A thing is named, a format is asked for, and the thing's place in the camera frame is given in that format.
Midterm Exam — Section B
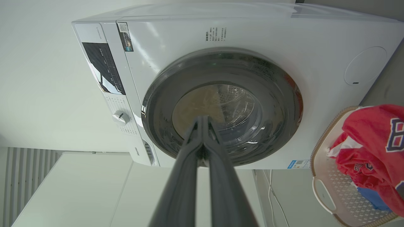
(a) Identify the thin white cable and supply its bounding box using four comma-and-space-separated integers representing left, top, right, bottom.
264, 169, 289, 227

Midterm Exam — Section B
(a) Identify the white cabinet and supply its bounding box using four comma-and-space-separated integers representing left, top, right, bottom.
11, 151, 265, 227

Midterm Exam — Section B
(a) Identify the blue energy label sticker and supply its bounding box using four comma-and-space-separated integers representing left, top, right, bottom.
287, 160, 310, 169

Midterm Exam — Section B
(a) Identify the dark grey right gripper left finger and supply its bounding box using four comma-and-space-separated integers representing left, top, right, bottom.
148, 116, 204, 227

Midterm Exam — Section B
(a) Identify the silver washing machine control knob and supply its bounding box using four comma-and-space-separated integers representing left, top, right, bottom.
112, 110, 130, 125

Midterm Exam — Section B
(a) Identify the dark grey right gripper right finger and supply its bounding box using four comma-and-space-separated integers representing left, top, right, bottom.
203, 116, 259, 227

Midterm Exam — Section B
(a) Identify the red jersey with white stripes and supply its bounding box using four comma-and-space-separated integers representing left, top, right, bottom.
327, 132, 395, 196

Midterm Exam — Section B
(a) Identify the stainless steel washer drum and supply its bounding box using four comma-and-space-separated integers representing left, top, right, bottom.
172, 83, 264, 148

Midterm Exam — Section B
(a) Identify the washer door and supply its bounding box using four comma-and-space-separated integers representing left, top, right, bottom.
141, 47, 304, 167

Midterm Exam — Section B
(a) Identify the white washing machine body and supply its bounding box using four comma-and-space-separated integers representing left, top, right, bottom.
71, 2, 404, 170

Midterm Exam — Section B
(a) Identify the black QR code sticker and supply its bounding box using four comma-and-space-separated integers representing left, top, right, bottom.
117, 22, 134, 52

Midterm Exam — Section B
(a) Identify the cream perforated laundry basket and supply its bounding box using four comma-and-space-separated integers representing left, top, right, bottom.
310, 106, 404, 227

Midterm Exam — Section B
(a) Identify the round white filter cover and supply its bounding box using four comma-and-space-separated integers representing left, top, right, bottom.
344, 46, 388, 86

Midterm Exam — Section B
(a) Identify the white slatted panel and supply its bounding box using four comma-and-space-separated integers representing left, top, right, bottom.
0, 147, 62, 227

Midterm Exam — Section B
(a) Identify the white detergent drawer front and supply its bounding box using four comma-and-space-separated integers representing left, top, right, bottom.
72, 23, 109, 44

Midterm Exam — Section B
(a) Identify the black glossy control display panel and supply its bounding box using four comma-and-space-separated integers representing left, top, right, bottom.
82, 42, 126, 95

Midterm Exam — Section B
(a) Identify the blue garment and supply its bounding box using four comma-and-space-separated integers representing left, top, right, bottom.
357, 186, 392, 211

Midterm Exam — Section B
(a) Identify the red jersey with large number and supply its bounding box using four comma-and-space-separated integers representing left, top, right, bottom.
342, 105, 404, 218

